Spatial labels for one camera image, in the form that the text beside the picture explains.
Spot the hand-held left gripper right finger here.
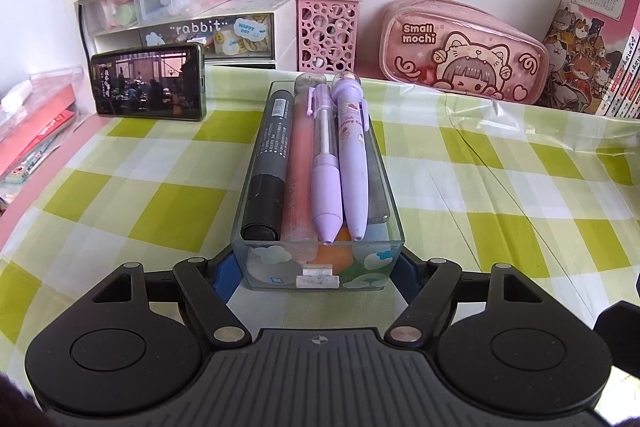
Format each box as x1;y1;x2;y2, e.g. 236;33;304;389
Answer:
384;243;542;351

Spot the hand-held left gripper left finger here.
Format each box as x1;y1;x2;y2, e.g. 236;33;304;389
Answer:
91;242;252;351

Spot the clear plastic organizer box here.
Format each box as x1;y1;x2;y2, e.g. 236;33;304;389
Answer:
230;79;405;292

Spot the orange highlighter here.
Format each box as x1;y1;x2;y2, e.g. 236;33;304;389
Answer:
317;229;354;279

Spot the grey pencil lead case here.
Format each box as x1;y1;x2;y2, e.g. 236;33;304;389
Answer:
366;121;390;225

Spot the purple mechanical pencil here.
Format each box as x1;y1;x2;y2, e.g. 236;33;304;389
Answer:
305;85;345;244

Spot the pink highlighter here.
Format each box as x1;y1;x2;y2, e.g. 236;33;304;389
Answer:
282;106;321;254

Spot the purple cartoon pen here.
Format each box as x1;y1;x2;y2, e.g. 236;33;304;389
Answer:
332;74;372;242

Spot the black marker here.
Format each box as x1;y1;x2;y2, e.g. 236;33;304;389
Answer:
240;89;296;242

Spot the smartphone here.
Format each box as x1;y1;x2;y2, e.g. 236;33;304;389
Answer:
88;44;207;122

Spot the illustrated booklet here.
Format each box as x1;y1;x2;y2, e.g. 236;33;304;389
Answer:
0;122;77;208

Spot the pink cartoon pencil case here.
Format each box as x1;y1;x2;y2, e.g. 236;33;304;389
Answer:
377;0;549;106

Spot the pink red folder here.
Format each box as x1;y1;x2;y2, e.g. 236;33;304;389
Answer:
0;87;77;178

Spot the white drawer organizer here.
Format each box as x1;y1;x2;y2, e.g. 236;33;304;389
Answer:
89;0;299;70

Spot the pink perforated pen basket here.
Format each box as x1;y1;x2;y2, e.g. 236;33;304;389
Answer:
294;0;361;74

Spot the clear plastic document case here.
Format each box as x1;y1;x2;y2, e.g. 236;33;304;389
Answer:
0;65;87;144

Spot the white charger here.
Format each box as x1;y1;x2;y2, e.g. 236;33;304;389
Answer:
0;85;32;112

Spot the pink illustrated book set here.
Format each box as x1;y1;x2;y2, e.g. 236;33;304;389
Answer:
541;0;640;120

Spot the small clear drawer unit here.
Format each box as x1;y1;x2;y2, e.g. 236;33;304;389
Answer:
79;0;144;33

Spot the black cable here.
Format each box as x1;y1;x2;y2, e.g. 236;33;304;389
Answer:
76;2;90;60

